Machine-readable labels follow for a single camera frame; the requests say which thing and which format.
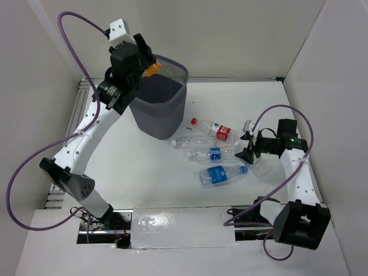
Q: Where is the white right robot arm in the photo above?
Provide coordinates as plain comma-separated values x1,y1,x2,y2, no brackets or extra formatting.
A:
236,119,331,250

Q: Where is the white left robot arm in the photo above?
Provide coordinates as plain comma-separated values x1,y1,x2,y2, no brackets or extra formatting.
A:
40,33,156,229

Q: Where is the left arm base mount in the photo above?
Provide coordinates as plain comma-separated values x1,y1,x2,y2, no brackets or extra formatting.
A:
70,207,133,249

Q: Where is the aluminium frame rail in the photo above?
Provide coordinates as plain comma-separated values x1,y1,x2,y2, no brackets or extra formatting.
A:
78,77,285,89
45,80,91,209

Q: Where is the red label red cap bottle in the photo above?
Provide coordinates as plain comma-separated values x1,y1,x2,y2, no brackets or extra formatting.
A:
190,118,239,144

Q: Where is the green blue label bottle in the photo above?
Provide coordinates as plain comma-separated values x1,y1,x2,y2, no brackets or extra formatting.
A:
249,158,274,182

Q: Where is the silver reflective tape sheet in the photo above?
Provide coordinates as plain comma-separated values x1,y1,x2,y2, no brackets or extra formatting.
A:
131,207,236,250

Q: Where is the orange juice bottle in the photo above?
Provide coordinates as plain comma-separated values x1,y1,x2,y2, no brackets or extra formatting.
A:
144,62,161,77

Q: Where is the clear bottle blue-white cap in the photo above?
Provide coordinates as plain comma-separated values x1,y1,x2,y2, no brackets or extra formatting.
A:
171,135,216,151

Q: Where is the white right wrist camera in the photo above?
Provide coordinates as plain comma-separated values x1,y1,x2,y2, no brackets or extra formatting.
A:
243,120,259,137

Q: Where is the blue label white cap bottle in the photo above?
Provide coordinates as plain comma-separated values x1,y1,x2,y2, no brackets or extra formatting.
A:
185,145,239,164

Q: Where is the grey mesh waste bin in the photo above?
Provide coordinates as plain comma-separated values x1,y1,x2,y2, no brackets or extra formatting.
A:
129,55,189,140

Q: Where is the aluminium frame rail back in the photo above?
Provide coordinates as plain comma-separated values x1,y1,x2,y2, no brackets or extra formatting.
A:
78,77,285,89

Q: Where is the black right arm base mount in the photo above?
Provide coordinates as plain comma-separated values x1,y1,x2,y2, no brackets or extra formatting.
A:
227,206,271,228

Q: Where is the aluminium frame rail left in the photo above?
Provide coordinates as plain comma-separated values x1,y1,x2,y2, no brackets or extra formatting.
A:
45,80,91,209

